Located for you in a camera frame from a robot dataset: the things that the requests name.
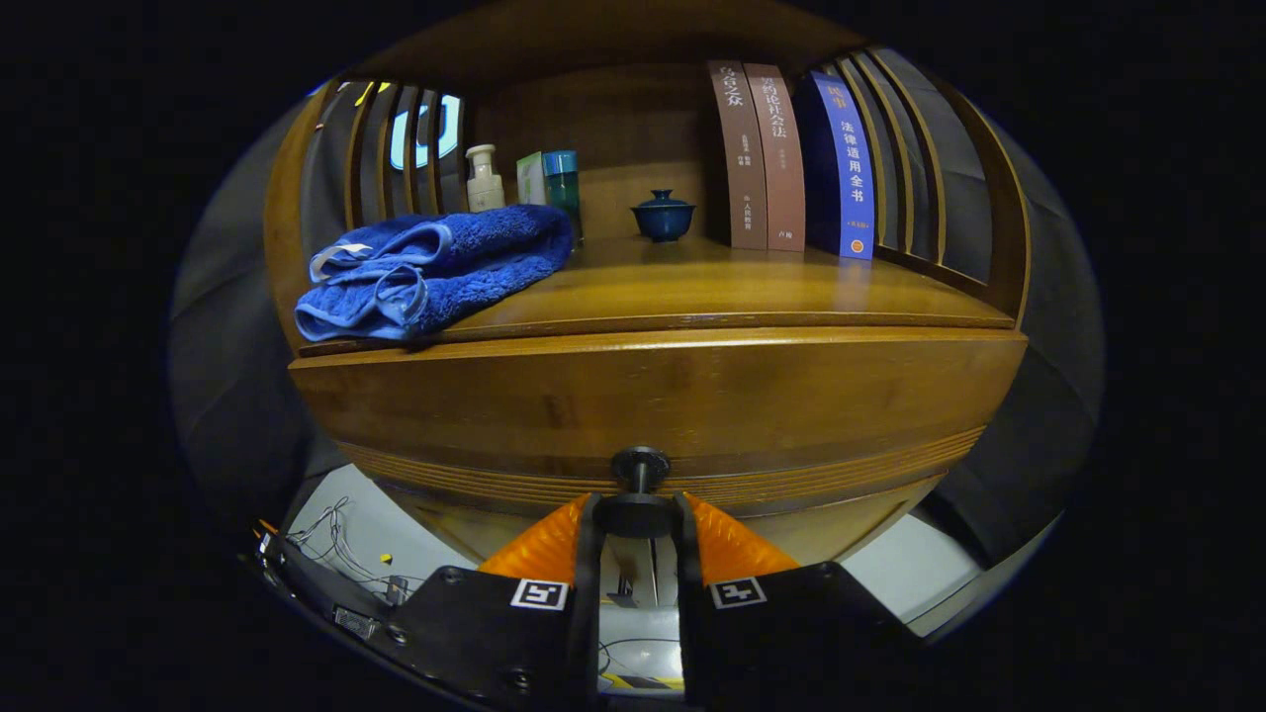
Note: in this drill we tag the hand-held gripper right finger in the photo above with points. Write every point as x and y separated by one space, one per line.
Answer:
781 643

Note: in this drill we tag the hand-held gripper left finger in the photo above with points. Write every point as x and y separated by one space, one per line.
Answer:
495 633

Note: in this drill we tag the wooden drawer with black knob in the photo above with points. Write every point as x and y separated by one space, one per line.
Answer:
643 396

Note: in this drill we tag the wooden countertop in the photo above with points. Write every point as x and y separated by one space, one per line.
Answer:
712 287

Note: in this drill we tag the wooden cabinet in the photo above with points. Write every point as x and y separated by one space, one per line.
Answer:
613 129

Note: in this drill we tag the blue folded towel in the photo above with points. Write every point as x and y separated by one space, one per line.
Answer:
445 267

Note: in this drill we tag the blue lidded teacup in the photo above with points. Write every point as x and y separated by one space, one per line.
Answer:
663 220

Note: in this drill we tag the white pump bottle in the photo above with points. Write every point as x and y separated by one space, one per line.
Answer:
485 188

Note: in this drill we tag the teal bottle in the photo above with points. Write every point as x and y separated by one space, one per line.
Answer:
564 188

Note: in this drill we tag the green and white tube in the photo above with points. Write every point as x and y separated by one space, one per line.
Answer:
531 183

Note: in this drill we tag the blue book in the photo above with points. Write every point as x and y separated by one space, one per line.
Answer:
851 178

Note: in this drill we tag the light brown book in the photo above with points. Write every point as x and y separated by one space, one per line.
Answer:
781 158

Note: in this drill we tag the dark brown book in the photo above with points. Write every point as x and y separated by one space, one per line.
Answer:
742 158

